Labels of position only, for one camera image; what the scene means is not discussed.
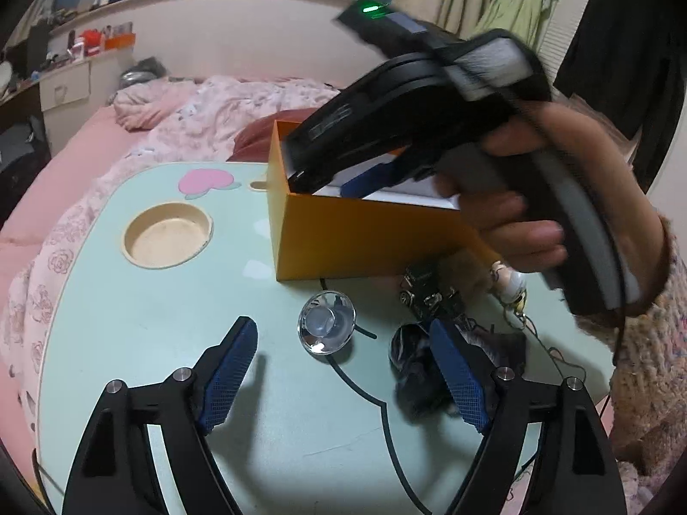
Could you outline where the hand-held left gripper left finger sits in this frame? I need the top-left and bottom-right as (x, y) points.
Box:
(61, 315), (259, 515)

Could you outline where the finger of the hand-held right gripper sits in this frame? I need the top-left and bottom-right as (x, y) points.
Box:
(340, 158), (409, 199)

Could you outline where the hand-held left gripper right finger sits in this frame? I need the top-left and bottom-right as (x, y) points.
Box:
(429, 318), (629, 515)

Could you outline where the black satin cloth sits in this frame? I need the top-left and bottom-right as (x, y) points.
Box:
(389, 323), (442, 387)

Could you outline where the orange cardboard box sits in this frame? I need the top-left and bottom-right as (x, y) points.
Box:
(267, 118), (502, 282)

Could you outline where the person's right forearm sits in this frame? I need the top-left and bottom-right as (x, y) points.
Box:
(574, 215), (687, 486)

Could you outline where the person's right hand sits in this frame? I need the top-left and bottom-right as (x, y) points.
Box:
(436, 103), (665, 293)

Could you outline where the teal toy car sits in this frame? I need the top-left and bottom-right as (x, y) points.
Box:
(400, 263), (462, 318)

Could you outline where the dark red cushion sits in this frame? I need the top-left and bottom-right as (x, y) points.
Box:
(228, 115), (281, 163)

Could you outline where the green hanging garment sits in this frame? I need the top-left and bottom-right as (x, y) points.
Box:
(472, 0), (560, 45)

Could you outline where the pink floral blanket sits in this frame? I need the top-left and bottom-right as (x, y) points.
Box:
(0, 74), (344, 441)

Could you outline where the black hanging garment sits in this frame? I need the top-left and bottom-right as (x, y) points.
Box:
(553, 0), (684, 104)

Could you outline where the grey cloth bundle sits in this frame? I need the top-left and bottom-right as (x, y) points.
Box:
(119, 58), (170, 88)

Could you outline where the pink bed sheet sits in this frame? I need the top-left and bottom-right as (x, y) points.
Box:
(0, 104), (141, 258)

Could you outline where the white bedside cabinet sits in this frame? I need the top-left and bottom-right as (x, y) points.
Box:
(40, 59), (93, 127)

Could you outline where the small doll figure keychain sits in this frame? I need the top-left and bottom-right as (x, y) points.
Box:
(491, 260), (530, 304)

